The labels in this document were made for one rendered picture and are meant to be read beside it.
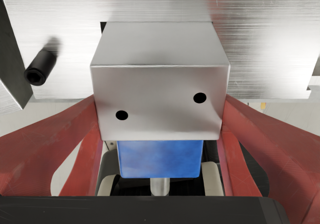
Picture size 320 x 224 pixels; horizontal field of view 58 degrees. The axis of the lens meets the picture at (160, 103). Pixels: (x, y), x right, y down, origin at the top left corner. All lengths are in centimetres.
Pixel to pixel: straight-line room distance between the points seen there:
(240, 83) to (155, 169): 6
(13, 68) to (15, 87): 1
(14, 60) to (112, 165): 78
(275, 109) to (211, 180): 93
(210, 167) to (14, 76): 38
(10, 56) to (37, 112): 119
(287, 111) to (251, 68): 127
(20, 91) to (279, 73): 18
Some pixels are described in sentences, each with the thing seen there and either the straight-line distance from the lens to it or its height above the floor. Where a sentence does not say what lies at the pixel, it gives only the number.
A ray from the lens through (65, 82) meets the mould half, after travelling 16.
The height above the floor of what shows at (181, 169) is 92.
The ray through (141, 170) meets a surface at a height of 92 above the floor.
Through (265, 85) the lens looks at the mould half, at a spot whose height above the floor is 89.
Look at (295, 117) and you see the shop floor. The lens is 147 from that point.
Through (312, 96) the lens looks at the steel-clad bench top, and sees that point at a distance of 31.
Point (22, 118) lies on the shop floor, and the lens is 148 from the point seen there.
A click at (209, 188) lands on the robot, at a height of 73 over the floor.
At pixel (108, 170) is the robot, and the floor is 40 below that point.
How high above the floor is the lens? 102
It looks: 53 degrees down
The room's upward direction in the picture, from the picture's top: 180 degrees counter-clockwise
